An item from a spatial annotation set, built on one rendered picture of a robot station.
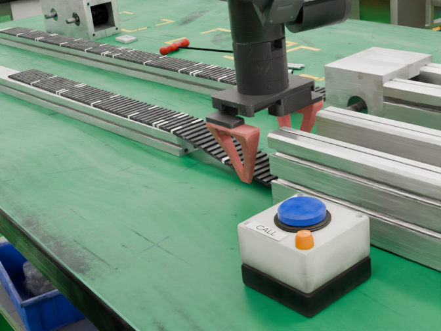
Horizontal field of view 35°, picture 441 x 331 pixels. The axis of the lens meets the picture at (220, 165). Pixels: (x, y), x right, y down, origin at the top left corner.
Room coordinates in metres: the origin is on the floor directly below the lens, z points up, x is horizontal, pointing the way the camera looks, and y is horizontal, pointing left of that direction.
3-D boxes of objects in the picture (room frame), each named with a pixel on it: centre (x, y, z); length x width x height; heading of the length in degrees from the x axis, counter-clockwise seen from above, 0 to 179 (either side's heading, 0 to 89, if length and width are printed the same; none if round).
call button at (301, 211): (0.52, -0.06, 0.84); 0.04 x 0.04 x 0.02
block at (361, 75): (0.84, -0.20, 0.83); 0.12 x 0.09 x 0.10; 129
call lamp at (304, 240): (0.48, -0.06, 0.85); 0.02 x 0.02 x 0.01
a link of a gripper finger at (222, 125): (0.72, -0.04, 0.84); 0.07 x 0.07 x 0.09; 38
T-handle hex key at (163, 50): (1.37, 0.01, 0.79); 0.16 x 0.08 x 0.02; 49
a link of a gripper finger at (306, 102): (0.75, -0.08, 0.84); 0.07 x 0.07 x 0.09; 38
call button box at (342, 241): (0.52, -0.07, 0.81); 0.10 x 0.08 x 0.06; 129
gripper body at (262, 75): (0.74, -0.06, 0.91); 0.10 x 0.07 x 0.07; 128
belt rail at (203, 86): (1.34, 0.19, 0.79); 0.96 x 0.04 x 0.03; 39
